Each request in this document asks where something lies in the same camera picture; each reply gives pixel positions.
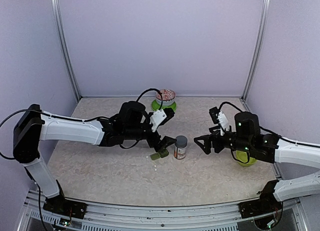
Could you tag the right aluminium frame post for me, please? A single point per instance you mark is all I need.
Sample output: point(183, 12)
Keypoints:
point(257, 49)

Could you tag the aluminium frame post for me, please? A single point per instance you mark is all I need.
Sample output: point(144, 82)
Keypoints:
point(257, 49)
point(64, 48)

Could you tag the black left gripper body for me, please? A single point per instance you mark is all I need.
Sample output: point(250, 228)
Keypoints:
point(152, 142)

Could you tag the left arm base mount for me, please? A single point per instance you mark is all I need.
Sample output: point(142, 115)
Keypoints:
point(65, 207)

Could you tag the lime green bowl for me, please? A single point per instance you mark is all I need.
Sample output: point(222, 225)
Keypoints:
point(243, 160)

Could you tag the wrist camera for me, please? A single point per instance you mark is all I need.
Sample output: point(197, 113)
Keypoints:
point(220, 120)
point(160, 117)

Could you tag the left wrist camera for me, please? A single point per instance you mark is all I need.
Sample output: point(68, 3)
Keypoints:
point(160, 117)

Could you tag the front aluminium rail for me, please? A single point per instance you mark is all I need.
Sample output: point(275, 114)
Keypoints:
point(115, 217)

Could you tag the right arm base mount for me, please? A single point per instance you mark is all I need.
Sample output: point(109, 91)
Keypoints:
point(266, 203)

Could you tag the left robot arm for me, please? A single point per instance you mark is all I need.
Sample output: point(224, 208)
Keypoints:
point(131, 123)

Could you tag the red patterned white bowl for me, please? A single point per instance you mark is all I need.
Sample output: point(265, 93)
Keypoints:
point(167, 97)

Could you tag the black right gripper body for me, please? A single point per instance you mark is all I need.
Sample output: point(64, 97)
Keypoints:
point(220, 146)

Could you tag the left aluminium frame post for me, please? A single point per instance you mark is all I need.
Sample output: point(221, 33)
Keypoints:
point(64, 48)

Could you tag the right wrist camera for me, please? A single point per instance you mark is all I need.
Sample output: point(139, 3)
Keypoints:
point(220, 120)

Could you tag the amber bottle grey cap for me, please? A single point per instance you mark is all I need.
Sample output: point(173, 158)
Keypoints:
point(180, 147)

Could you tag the green pill organizer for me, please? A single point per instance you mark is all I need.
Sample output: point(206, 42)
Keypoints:
point(159, 154)

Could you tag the green plate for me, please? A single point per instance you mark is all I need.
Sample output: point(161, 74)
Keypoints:
point(155, 106)

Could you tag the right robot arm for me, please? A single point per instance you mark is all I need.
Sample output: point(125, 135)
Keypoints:
point(267, 146)

